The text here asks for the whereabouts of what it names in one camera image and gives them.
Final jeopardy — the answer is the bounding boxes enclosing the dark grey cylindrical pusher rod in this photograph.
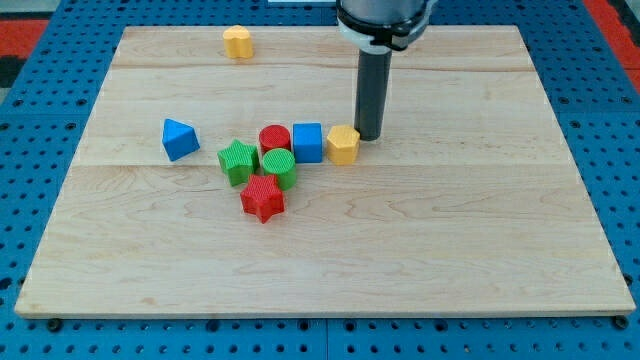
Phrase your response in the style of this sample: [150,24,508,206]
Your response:
[354,50,392,141]

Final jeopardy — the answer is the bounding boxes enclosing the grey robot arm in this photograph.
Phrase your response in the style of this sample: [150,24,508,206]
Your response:
[336,0,435,141]

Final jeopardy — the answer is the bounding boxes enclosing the yellow heart block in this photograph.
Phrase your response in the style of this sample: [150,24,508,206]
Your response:
[222,25,254,59]

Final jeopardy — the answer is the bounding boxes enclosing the yellow hexagon block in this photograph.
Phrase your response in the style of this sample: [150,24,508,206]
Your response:
[326,125,360,165]

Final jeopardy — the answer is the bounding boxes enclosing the blue cube block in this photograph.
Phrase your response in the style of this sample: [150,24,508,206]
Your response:
[293,123,323,163]

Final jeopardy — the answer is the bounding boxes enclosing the red cylinder block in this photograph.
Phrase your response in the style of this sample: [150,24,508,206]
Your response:
[258,124,291,154]

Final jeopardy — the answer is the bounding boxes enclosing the green cylinder block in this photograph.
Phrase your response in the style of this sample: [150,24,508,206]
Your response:
[262,148,297,191]

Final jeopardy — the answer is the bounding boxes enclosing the green star block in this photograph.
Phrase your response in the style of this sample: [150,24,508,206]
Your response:
[217,139,260,187]

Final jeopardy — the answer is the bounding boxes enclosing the red star block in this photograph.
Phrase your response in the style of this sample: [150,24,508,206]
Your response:
[240,174,285,223]

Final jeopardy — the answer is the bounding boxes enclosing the wooden board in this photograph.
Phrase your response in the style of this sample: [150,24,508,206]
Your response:
[15,26,636,319]

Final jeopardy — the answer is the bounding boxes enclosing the blue triangle block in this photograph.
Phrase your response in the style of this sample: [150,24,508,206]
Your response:
[162,118,200,161]

